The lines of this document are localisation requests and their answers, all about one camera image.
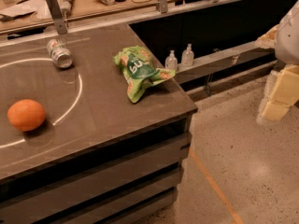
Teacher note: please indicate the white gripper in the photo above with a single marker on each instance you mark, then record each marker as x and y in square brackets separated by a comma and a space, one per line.
[289, 36]

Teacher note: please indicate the green rice chip bag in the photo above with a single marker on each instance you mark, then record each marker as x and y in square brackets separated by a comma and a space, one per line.
[137, 67]

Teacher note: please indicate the silver 7up can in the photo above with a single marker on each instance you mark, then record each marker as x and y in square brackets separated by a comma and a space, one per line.
[59, 53]

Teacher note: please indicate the clear sanitizer bottle right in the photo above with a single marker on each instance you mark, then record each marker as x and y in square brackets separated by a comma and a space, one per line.
[187, 56]

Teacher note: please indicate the clear sanitizer bottle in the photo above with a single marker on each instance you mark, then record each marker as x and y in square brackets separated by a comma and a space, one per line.
[171, 62]
[187, 56]

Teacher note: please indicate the clear sanitizer bottle left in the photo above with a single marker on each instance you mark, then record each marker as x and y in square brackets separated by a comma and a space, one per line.
[171, 62]

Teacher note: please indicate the grey drawer cabinet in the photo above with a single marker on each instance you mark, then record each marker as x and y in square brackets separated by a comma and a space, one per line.
[105, 175]

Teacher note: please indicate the white papers on desk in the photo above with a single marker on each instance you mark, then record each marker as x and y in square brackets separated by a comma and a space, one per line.
[21, 9]

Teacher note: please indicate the orange fruit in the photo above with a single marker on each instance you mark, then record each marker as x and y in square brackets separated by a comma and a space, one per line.
[26, 115]

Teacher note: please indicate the grey metal bracket left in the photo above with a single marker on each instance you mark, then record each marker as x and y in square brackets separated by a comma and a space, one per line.
[57, 16]

